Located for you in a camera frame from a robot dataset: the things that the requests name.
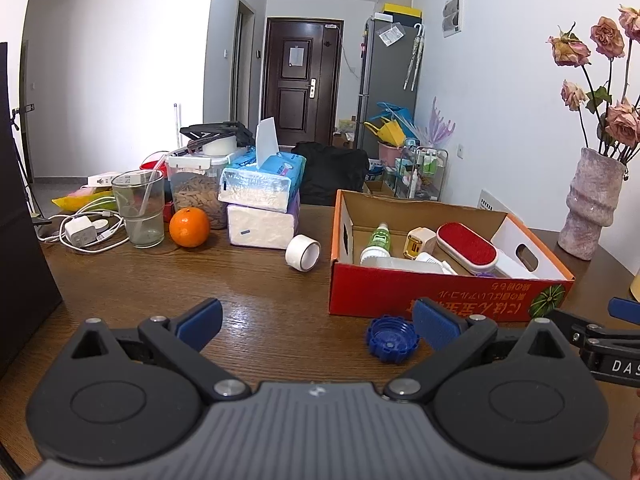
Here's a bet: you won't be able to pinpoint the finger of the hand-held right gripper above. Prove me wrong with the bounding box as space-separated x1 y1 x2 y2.
546 308 601 347
608 297 640 327

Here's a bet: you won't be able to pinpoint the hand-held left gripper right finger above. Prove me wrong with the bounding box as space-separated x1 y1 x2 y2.
383 297 594 403

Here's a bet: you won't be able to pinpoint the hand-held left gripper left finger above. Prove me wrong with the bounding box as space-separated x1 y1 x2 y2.
47 297 252 403

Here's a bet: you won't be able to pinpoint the red cardboard box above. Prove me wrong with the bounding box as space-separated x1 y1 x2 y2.
328 189 575 322

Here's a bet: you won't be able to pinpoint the small white bottle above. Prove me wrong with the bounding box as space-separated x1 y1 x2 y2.
415 251 458 276

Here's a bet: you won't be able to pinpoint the blue bottle cap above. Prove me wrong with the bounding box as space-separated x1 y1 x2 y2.
366 315 420 364

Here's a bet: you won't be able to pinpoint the red and white lint brush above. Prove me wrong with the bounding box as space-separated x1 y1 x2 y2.
436 221 511 277

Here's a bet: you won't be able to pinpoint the white plug adapter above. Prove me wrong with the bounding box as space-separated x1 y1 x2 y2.
404 227 441 261

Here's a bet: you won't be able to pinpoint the green spray bottle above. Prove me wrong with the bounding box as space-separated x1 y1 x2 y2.
360 222 392 266

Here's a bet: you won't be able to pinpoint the orange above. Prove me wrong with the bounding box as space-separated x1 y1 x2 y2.
169 207 211 248

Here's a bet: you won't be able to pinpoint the clear glass cup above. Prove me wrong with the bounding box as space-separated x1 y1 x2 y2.
111 169 166 249

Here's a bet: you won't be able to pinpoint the white tissue pack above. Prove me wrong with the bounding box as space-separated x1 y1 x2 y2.
226 192 301 250

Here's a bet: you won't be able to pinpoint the pink stone vase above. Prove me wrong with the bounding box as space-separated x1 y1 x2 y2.
558 147 628 261

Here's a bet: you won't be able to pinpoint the white tape roll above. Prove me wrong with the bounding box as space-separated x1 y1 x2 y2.
285 234 322 273

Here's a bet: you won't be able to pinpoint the clear food container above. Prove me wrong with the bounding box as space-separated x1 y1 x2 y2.
167 149 248 231

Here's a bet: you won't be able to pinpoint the white vent panel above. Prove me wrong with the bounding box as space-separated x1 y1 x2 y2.
479 189 511 213

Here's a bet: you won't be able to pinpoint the clear drinking straw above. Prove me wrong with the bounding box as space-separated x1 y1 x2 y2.
137 152 170 218

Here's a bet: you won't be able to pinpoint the blue tissue pack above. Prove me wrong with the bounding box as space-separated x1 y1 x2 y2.
218 117 307 213

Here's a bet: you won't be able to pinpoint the white charger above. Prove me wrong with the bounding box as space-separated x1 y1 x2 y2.
62 217 98 250

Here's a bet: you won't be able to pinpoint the metal trolley rack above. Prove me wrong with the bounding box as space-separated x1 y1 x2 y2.
392 145 449 201

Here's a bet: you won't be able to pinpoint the red bowl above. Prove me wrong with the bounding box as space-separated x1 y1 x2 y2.
140 150 171 171

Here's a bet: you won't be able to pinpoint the white round container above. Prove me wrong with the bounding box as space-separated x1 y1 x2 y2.
205 136 238 156

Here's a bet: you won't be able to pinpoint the pink bucket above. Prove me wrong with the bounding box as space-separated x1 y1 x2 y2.
377 140 405 163

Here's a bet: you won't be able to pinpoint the yellow packet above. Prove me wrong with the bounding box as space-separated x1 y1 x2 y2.
51 187 118 211

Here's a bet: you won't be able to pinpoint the dried rose bouquet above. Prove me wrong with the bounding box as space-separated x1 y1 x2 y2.
546 4 640 163

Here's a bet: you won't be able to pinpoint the black folding stand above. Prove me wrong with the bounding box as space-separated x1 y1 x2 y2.
180 121 254 153

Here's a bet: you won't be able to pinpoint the purple hangers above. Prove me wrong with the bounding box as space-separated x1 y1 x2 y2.
422 97 456 148

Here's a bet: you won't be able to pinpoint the black paper bag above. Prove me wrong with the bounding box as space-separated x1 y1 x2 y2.
0 41 64 376

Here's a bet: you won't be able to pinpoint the brown cardboard carton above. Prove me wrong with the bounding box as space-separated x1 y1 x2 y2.
334 119 358 148

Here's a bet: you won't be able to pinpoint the blue plastic item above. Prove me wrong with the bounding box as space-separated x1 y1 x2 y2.
364 101 416 133

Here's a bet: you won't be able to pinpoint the dark brown entrance door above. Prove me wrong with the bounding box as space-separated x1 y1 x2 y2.
261 16 345 148

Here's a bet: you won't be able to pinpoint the grey refrigerator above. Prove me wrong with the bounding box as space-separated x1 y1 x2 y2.
354 16 426 146

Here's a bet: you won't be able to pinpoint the grey interior door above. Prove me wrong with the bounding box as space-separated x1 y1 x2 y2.
231 0 257 128

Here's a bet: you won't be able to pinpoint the white folded umbrella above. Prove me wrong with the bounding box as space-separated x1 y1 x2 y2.
404 22 427 92

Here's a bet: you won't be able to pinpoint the clear plastic pouch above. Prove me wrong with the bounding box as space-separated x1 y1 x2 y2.
377 25 405 47

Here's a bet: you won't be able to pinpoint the yellow and black box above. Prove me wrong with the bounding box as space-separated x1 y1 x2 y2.
382 3 423 20

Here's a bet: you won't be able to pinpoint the white charging cable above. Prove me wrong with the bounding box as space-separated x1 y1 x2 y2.
37 195 132 253

